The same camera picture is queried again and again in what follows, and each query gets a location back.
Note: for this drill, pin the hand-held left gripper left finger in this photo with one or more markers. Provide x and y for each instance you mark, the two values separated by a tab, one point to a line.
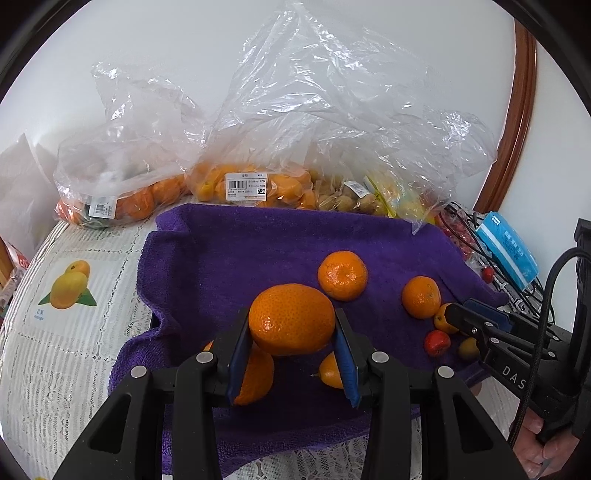
240	364

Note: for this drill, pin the large orange mandarin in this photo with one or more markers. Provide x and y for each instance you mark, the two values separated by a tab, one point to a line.
258	378
343	276
421	297
292	320

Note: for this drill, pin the bag of small red fruits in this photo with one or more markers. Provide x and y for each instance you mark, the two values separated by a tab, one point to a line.
457	228

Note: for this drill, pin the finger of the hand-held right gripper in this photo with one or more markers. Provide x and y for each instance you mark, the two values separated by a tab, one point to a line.
466	323
480	307

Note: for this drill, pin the clear bag of mandarins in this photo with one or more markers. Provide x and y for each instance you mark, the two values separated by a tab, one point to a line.
134	203

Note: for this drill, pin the small red fruit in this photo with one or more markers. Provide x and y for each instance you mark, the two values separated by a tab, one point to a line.
487	274
437	343

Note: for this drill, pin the clear bag of kumquats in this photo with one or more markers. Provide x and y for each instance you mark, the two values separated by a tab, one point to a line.
277	184

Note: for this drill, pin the clear bag of yellow fruits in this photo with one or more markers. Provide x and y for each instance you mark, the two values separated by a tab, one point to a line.
401	198

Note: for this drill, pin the person's right hand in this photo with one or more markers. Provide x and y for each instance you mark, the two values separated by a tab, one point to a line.
549	452

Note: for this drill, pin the oval orange kumquat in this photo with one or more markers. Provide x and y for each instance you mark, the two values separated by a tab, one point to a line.
332	369

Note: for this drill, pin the blue tissue pack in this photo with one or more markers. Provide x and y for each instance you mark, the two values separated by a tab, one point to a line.
508	251

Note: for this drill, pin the small yellow-green fruit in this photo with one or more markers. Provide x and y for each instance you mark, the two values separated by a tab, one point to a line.
468	348

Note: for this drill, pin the small round kumquat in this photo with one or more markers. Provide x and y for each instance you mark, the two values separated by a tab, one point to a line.
443	321

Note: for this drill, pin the clear bag of brown fruits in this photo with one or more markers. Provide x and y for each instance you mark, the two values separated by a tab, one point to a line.
344	196

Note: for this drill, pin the brown wooden door frame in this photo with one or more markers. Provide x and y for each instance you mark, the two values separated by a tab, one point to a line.
512	115

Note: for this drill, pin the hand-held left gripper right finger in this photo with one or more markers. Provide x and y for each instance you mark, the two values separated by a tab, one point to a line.
346	364

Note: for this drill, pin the white plastic bag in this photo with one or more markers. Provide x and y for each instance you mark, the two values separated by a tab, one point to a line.
18	194

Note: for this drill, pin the purple towel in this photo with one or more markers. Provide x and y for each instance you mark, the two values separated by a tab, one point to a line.
221	277

